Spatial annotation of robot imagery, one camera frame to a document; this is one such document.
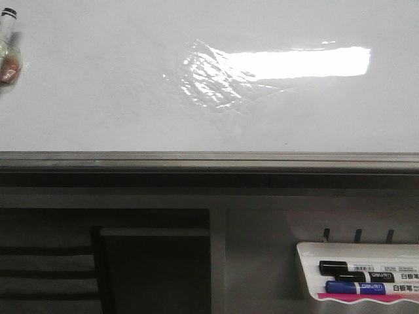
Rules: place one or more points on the left black hook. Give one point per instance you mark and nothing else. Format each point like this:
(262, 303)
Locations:
(326, 234)

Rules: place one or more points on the black hook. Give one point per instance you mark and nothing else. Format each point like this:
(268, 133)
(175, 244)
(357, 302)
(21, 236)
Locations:
(326, 234)
(389, 238)
(358, 234)

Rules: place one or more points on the white whiteboard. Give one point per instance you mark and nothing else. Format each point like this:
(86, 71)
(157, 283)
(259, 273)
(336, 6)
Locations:
(276, 76)

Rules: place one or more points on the blue capped marker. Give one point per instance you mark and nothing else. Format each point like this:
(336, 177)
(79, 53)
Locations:
(342, 287)

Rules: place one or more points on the middle black barrel marker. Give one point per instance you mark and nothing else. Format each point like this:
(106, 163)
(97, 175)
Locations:
(377, 277)

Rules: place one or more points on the upper black capped marker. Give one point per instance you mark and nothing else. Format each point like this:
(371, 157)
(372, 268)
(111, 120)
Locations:
(333, 267)

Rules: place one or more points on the right black hook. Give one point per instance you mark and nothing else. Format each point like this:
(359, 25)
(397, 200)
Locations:
(389, 238)

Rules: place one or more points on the middle black hook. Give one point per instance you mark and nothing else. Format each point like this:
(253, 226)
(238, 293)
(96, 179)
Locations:
(358, 234)

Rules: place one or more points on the taped white whiteboard marker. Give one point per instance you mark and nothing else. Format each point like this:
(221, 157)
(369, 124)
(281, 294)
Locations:
(11, 60)

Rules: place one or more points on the dark chair backrest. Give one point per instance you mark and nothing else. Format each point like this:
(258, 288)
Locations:
(97, 250)

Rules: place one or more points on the grey whiteboard bottom frame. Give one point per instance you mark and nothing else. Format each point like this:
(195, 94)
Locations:
(211, 169)

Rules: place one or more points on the white plastic marker tray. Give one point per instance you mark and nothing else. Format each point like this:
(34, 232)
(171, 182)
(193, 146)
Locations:
(401, 296)

